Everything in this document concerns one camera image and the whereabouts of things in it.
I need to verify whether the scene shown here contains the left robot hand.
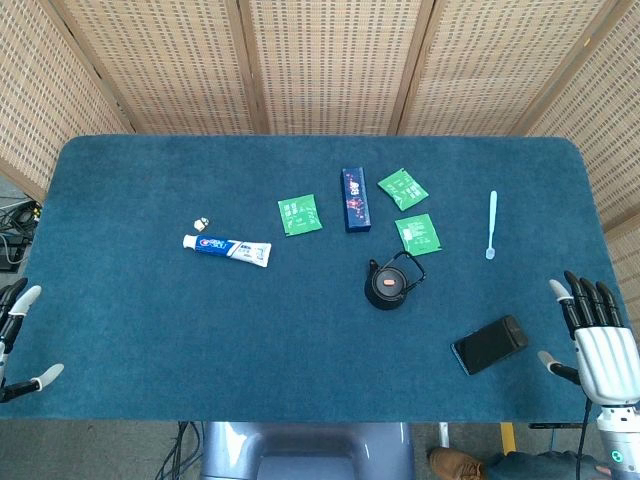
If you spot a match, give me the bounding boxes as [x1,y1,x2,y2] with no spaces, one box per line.
[0,277,65,404]

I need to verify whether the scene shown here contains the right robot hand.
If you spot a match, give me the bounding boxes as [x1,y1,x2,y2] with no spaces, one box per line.
[537,270,640,407]

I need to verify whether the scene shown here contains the black round lid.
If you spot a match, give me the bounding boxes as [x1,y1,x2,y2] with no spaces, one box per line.
[375,269,405,297]

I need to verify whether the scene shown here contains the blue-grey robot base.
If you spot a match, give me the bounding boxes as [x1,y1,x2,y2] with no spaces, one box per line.
[199,422,416,480]

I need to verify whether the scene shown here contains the black smartphone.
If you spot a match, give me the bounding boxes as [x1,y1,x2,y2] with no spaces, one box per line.
[450,314,530,376]

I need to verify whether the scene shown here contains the person leg in jeans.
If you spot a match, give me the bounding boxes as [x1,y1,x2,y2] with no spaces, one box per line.
[482,449,612,480]

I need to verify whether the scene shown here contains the pale blue plastic spoon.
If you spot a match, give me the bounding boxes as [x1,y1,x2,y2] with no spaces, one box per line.
[484,190,499,261]

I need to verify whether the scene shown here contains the brown shoe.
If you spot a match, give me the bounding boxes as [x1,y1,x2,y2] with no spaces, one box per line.
[429,447,485,480]

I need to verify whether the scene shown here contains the blue table cloth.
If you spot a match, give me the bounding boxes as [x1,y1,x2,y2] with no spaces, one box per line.
[0,133,634,425]

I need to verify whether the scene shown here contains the woven bamboo screen panel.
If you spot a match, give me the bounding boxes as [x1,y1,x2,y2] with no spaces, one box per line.
[387,0,636,137]
[519,0,640,326]
[37,0,269,136]
[224,0,436,136]
[0,0,136,204]

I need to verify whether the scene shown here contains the green tea sachet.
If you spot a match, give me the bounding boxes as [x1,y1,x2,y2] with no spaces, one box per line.
[377,168,431,212]
[394,213,443,257]
[277,193,324,238]

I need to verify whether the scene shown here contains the blue white toothpaste tube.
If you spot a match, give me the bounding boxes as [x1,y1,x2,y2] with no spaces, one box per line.
[182,233,273,269]

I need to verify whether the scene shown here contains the dark blue printed box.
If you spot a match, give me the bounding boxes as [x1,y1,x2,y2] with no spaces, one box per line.
[341,166,374,235]

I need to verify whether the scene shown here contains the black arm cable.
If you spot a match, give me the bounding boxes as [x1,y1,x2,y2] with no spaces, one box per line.
[574,405,592,480]

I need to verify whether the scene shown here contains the floor cables and equipment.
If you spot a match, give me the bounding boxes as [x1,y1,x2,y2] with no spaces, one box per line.
[0,196,42,272]

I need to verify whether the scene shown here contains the black floor cables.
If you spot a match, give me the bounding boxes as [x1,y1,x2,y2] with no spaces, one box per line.
[158,422,202,480]

